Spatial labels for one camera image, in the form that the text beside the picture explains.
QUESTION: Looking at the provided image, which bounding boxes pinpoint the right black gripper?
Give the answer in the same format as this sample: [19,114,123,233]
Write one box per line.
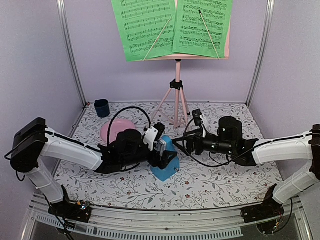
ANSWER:
[173,127,235,156]

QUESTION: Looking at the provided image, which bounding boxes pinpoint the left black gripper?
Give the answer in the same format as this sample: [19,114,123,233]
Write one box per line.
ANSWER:
[120,143,178,169]

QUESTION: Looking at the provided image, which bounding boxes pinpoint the clear metronome front cover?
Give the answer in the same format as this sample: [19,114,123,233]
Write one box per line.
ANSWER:
[154,138,167,155]

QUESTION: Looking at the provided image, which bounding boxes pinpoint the blue melodica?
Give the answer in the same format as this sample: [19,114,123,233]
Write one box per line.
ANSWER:
[148,135,180,182]

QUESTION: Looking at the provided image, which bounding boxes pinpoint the pink music stand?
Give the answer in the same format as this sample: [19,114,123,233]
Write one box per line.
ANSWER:
[126,0,230,128]

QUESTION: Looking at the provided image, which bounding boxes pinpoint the green sheet music stack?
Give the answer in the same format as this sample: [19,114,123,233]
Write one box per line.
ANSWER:
[172,0,233,59]

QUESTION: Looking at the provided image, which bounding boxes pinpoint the green sheet music page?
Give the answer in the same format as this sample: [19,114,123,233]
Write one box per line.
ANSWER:
[111,0,176,62]

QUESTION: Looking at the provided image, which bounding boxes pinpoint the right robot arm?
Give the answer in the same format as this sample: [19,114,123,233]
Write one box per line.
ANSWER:
[172,116,320,218]

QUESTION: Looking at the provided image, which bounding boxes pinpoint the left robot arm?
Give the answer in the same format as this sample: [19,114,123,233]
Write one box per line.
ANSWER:
[4,117,178,217]

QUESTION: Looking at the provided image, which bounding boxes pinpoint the pink plate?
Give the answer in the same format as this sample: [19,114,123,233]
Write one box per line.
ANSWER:
[100,118,136,144]

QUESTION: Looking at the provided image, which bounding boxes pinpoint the floral table mat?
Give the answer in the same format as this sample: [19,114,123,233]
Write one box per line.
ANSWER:
[55,102,283,210]

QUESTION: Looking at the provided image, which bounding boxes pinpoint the dark blue cup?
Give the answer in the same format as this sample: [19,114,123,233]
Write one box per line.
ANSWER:
[94,99,110,118]

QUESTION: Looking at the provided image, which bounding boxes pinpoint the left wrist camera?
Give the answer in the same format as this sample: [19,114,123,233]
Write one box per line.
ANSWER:
[143,122,165,151]

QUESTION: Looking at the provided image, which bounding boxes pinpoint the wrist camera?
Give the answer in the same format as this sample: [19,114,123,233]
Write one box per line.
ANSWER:
[192,109,209,138]
[143,122,165,151]

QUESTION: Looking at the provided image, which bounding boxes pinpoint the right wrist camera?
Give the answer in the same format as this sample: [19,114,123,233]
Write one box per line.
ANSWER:
[192,109,209,138]

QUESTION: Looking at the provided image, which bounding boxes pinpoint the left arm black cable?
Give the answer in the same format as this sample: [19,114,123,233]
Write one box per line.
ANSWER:
[106,106,153,146]

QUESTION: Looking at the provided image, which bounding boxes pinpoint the front aluminium rail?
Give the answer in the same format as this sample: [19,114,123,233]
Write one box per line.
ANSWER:
[22,194,315,240]

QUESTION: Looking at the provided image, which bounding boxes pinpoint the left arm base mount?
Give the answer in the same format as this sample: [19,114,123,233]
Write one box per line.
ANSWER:
[48,185,92,223]

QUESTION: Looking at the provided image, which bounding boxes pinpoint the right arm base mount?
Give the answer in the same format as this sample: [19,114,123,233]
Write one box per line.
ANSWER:
[240,184,285,235]

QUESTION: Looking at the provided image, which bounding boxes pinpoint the right aluminium frame post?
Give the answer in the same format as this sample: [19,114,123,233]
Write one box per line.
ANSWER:
[245,0,275,108]

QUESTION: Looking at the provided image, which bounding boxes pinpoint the aluminium frame post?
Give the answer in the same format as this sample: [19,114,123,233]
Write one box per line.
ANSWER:
[245,0,275,108]
[56,0,87,108]

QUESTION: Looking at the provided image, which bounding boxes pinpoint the left aluminium frame post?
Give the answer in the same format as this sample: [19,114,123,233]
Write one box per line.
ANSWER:
[56,0,87,108]

